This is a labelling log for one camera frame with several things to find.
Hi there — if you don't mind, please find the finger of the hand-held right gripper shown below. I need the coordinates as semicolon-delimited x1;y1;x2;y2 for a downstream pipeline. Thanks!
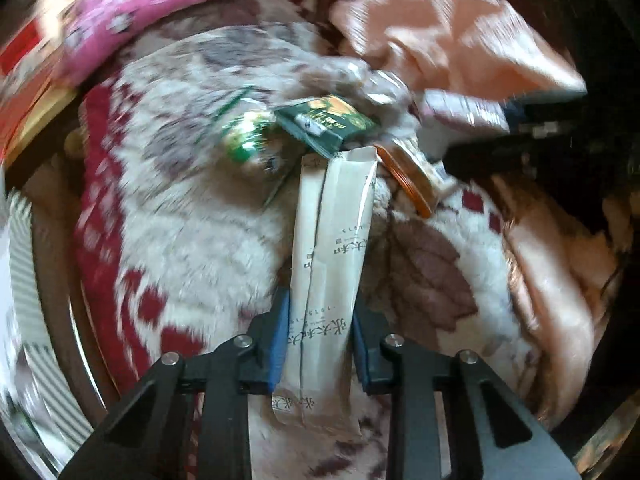
502;97;591;133
445;136;551;182

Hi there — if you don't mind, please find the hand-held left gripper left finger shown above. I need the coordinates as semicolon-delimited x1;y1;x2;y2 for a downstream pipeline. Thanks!
57;290;291;480

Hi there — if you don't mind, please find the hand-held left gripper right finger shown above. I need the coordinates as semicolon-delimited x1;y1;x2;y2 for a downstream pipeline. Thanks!
350;300;581;480

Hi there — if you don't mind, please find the white and pink snack packet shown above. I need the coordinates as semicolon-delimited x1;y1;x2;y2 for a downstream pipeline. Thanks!
417;90;511;133

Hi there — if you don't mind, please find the long beige snack packet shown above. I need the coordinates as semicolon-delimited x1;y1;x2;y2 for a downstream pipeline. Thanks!
270;146;378;443

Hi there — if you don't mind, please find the green striped white box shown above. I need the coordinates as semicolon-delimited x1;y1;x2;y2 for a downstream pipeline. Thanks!
0;190;96;461

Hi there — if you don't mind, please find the jar with orange lid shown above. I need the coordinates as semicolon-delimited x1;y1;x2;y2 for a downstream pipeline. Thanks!
372;137;456;218

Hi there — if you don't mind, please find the peach cloth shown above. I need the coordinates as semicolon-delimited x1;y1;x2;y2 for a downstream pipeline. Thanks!
330;0;588;106

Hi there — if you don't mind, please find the clear plastic wrapper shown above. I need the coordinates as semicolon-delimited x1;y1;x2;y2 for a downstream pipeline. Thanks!
345;57;416;106

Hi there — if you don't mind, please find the peach satin quilt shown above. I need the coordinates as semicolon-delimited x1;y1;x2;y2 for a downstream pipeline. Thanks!
492;175;626;416

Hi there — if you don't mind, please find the red and white blanket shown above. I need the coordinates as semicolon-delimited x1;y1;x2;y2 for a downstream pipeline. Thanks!
65;0;551;480

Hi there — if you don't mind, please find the dark green snack packet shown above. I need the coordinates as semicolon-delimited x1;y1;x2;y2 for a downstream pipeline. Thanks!
275;95;378;158

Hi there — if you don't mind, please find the pink patterned cushion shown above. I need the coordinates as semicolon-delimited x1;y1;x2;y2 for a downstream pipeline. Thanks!
60;0;371;86

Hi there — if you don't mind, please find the red and yellow box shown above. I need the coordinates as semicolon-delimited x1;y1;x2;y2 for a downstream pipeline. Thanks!
0;10;81;156

